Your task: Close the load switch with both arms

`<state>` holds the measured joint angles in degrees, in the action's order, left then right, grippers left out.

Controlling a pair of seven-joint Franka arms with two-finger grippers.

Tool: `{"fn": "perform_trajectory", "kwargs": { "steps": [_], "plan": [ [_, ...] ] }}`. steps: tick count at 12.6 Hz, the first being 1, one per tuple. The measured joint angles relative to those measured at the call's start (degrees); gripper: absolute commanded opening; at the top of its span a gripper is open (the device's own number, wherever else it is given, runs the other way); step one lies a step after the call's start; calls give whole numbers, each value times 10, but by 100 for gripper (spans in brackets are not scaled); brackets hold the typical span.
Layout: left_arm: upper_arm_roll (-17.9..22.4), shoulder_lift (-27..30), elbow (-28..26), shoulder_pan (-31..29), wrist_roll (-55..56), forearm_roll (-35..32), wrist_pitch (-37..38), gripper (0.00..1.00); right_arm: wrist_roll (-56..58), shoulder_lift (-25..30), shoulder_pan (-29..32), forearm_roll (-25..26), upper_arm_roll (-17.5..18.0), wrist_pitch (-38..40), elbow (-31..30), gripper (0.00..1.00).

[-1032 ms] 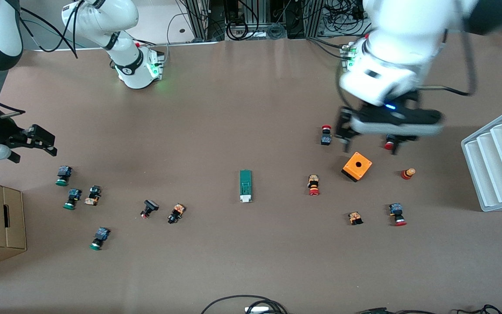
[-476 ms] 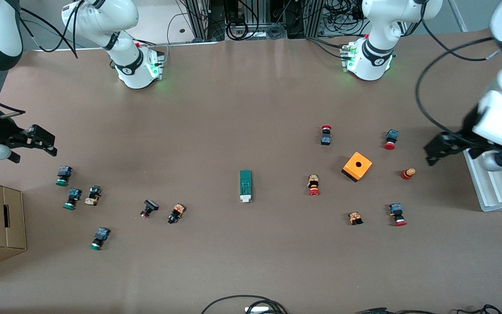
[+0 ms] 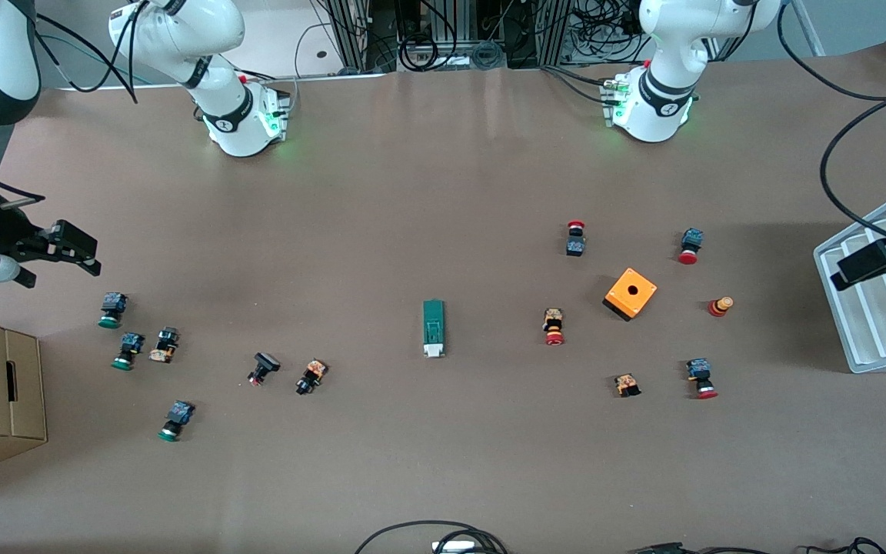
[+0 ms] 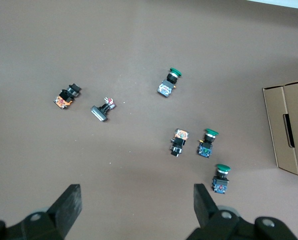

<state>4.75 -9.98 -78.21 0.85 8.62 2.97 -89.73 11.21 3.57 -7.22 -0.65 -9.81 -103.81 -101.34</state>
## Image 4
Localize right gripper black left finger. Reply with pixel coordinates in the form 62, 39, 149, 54
0, 184, 83, 240

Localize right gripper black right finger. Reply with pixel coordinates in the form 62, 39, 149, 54
186, 183, 298, 240

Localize green push button blue block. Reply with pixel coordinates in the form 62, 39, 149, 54
195, 128, 220, 159
156, 66, 184, 98
210, 163, 232, 195

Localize black square button red terminals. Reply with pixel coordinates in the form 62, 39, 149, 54
90, 97, 117, 123

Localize black selector switch orange block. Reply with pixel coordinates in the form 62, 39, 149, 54
53, 83, 82, 111
170, 128, 191, 159

